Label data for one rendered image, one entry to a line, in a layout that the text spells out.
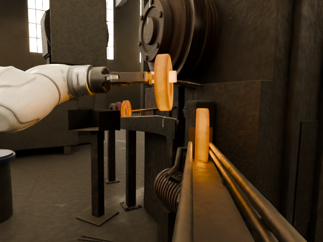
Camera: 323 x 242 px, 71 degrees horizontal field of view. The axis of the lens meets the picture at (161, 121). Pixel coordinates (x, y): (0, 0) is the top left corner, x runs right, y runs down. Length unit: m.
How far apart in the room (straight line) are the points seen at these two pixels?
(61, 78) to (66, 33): 3.01
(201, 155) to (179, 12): 0.64
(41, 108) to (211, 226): 0.45
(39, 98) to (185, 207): 0.48
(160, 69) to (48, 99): 0.28
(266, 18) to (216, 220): 0.74
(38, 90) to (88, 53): 3.13
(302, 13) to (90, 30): 3.20
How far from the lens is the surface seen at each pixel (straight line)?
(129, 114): 1.72
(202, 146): 0.57
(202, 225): 0.28
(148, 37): 1.11
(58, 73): 0.68
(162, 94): 0.57
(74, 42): 3.68
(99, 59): 3.75
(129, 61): 11.76
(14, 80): 0.59
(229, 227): 0.29
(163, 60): 0.59
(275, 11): 0.90
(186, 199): 0.19
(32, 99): 0.58
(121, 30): 11.95
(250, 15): 0.97
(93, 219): 1.68
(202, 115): 0.59
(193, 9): 0.99
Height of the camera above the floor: 0.81
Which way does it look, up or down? 6 degrees down
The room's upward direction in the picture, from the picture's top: 1 degrees clockwise
